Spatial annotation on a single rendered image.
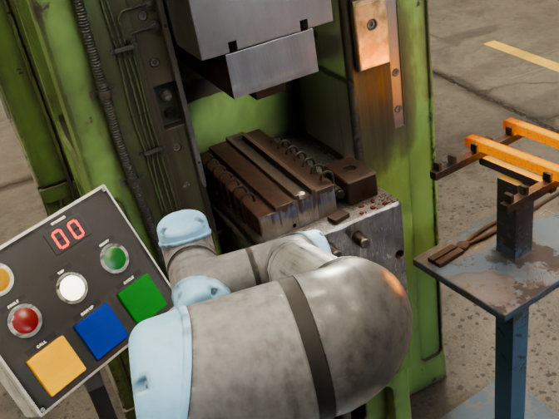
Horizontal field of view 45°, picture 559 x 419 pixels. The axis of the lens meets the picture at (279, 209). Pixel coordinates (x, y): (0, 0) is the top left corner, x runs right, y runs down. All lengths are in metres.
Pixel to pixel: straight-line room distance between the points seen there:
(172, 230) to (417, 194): 1.12
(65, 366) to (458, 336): 1.69
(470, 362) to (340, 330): 2.04
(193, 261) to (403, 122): 1.03
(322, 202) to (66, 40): 0.66
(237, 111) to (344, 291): 1.48
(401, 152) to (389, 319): 1.36
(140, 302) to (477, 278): 0.80
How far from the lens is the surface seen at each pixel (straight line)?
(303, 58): 1.46
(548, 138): 1.72
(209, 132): 1.96
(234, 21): 1.37
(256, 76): 1.42
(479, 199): 3.40
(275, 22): 1.41
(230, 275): 0.90
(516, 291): 1.66
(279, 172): 1.70
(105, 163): 1.52
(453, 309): 2.74
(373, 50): 1.70
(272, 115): 2.02
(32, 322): 1.26
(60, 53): 1.44
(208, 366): 0.50
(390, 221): 1.66
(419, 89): 1.85
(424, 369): 2.38
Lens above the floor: 1.78
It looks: 31 degrees down
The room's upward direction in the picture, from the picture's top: 10 degrees counter-clockwise
